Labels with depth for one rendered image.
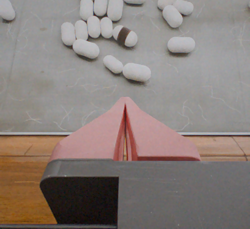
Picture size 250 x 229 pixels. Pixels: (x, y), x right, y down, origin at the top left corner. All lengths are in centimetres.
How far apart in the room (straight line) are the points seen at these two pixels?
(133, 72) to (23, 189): 18
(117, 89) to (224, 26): 19
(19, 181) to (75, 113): 10
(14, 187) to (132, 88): 18
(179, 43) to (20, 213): 28
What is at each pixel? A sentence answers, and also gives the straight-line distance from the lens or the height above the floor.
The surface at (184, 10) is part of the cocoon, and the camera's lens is 31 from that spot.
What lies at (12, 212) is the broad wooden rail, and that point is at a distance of 25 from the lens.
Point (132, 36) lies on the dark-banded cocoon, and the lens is 26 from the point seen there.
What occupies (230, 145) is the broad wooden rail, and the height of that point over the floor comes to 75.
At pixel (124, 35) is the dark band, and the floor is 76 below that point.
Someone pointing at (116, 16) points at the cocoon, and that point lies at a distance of 29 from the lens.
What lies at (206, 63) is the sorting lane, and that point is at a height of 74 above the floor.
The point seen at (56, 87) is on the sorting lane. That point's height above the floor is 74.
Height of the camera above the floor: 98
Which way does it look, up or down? 76 degrees down
